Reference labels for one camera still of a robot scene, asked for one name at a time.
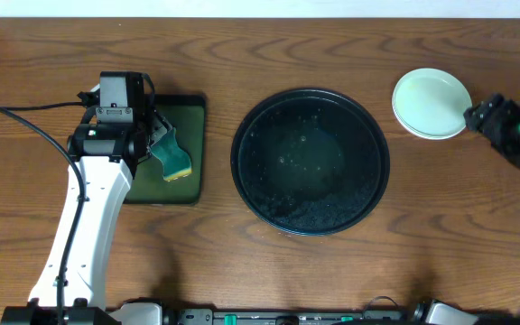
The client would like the yellow green sponge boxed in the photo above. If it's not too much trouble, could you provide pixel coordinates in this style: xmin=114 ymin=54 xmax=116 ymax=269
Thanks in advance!
xmin=151 ymin=128 xmax=192 ymax=181

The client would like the mint green plate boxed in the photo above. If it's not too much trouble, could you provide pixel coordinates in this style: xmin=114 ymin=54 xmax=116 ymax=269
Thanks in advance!
xmin=393 ymin=106 xmax=466 ymax=140
xmin=392 ymin=68 xmax=472 ymax=135

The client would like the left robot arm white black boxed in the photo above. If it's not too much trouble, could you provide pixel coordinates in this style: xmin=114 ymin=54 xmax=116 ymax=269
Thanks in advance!
xmin=1 ymin=156 xmax=174 ymax=324

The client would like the rectangular black tray green liquid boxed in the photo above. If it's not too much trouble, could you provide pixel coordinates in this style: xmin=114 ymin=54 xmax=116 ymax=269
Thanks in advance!
xmin=125 ymin=95 xmax=206 ymax=205

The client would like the round black tray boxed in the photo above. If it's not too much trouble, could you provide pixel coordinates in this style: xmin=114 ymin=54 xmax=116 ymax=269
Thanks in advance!
xmin=230 ymin=88 xmax=390 ymax=236

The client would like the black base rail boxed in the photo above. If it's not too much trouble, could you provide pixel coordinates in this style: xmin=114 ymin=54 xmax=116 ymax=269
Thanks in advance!
xmin=0 ymin=299 xmax=510 ymax=325

